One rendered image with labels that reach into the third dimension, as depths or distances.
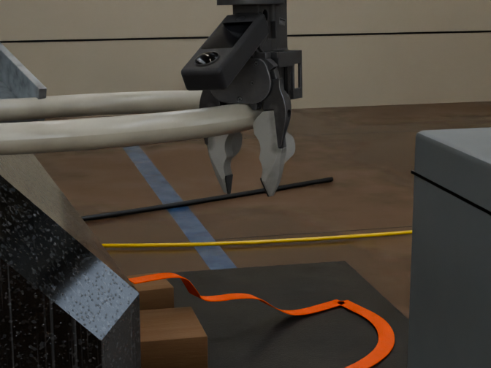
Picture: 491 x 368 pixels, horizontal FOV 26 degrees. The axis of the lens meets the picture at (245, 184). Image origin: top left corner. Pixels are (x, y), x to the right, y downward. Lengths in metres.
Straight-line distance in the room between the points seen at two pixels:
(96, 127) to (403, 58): 6.51
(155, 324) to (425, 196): 1.52
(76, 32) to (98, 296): 5.36
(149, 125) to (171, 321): 1.90
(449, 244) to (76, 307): 0.55
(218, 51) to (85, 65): 5.89
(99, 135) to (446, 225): 0.57
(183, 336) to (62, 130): 1.82
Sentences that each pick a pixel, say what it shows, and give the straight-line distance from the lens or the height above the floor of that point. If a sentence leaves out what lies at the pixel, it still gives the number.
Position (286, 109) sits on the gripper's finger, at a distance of 1.09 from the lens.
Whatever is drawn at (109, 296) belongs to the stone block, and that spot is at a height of 0.58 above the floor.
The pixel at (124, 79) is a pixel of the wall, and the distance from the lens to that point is 6.97.
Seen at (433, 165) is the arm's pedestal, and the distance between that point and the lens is 1.44.
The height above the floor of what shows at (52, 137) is 0.93.
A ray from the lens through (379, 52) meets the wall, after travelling 7.39.
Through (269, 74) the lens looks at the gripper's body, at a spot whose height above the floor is 0.97.
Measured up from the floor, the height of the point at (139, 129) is 0.93.
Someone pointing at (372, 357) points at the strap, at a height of 0.02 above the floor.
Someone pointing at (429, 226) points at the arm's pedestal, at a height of 0.73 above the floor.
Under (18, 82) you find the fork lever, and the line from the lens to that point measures 1.52.
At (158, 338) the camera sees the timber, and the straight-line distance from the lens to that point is 2.78.
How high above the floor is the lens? 1.10
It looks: 13 degrees down
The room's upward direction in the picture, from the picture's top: straight up
